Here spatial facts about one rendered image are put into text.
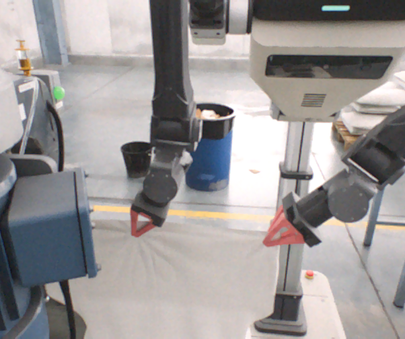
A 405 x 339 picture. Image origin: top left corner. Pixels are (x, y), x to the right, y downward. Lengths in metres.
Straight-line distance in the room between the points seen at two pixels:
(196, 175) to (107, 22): 6.52
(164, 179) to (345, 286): 1.87
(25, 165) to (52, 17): 8.89
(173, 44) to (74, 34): 8.92
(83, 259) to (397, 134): 0.48
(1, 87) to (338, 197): 0.46
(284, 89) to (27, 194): 0.80
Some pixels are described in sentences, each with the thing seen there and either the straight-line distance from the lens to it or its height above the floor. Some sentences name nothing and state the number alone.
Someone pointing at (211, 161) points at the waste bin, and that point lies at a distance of 2.96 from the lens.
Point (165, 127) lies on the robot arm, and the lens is 0.62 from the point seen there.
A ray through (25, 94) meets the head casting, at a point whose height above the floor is 1.31.
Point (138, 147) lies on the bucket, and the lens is 3.50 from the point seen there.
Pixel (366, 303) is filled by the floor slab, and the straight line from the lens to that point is 2.29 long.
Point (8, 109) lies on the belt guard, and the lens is 0.36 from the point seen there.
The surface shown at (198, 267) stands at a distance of 0.78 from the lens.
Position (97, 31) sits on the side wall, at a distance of 9.23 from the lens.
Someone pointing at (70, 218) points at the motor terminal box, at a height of 1.29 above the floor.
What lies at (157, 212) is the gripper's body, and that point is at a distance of 0.68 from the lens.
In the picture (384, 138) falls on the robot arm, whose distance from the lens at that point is 0.64.
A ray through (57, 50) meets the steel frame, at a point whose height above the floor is 0.34.
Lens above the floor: 1.49
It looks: 24 degrees down
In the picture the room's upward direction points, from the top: straight up
